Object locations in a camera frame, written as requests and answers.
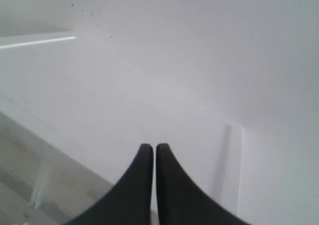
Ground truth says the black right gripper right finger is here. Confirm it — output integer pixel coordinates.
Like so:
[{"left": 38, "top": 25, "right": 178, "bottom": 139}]
[{"left": 156, "top": 143, "right": 246, "bottom": 225}]

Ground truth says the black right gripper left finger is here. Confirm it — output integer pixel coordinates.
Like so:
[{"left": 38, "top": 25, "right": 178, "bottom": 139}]
[{"left": 68, "top": 144, "right": 154, "bottom": 225}]

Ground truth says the white translucent drawer cabinet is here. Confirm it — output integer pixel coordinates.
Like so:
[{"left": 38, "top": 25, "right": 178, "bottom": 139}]
[{"left": 0, "top": 32, "right": 242, "bottom": 225}]

